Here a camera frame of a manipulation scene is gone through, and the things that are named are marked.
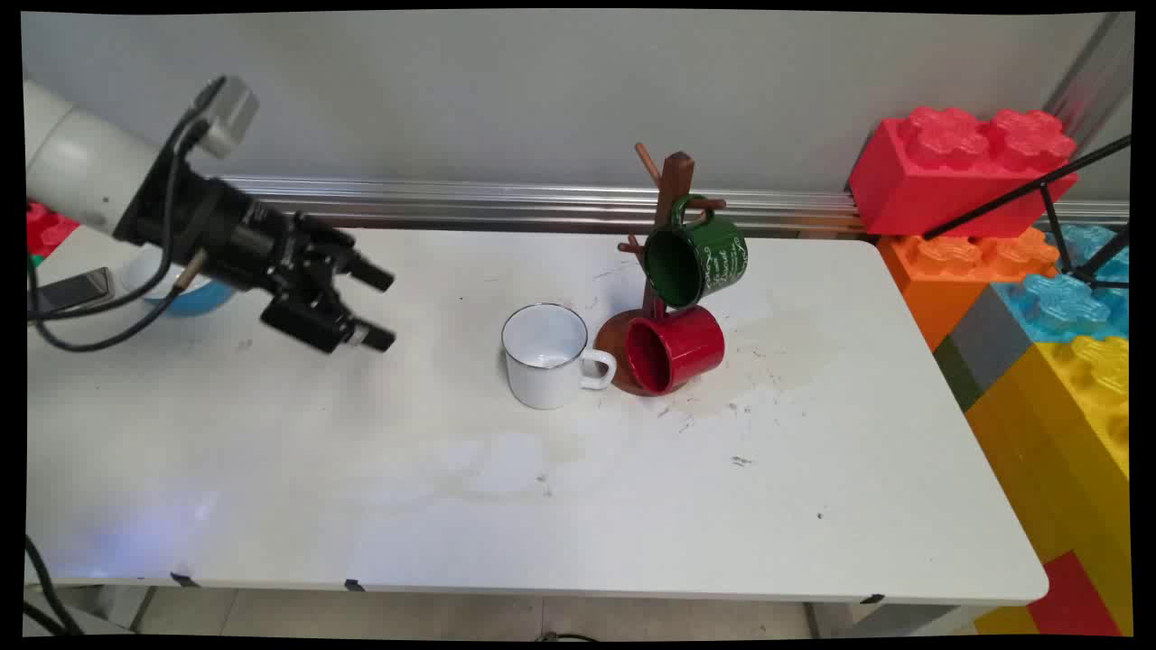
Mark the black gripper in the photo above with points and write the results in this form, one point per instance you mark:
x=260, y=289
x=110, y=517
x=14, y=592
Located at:
x=226, y=235

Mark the green mug with white print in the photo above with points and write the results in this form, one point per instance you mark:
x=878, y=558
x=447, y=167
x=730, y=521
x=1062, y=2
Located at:
x=713, y=257

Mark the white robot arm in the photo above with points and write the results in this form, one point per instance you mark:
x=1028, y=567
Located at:
x=81, y=162

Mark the blue bowl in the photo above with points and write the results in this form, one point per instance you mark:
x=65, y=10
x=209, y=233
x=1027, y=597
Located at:
x=203, y=298

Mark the white enamel mug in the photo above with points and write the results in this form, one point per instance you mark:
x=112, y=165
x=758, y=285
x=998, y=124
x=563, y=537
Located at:
x=542, y=375

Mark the black smartphone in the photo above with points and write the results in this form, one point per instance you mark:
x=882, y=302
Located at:
x=72, y=291

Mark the red mug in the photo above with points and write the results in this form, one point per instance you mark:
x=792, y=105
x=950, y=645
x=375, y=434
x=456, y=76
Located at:
x=691, y=348

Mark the wooden mug tree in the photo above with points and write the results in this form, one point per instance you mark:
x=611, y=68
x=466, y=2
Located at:
x=675, y=176

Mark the orange toy brick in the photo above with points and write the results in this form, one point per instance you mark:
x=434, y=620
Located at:
x=939, y=280

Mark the big red toy brick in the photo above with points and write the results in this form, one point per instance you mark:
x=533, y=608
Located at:
x=939, y=181

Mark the grey toy brick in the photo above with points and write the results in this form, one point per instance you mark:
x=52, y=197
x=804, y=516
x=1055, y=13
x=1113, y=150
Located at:
x=989, y=343

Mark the blue toy brick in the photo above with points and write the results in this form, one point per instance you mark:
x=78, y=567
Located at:
x=1057, y=302

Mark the black tripod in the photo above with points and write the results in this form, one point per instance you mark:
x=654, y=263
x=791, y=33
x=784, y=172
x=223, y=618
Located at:
x=1052, y=212

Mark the yellow toy brick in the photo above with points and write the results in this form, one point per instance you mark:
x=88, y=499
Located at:
x=1057, y=451

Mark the aluminium rail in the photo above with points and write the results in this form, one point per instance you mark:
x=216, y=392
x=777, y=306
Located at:
x=506, y=203

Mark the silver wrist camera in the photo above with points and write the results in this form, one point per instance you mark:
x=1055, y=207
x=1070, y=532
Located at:
x=230, y=113

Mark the aluminium post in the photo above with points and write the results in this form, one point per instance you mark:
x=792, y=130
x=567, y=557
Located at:
x=1088, y=77

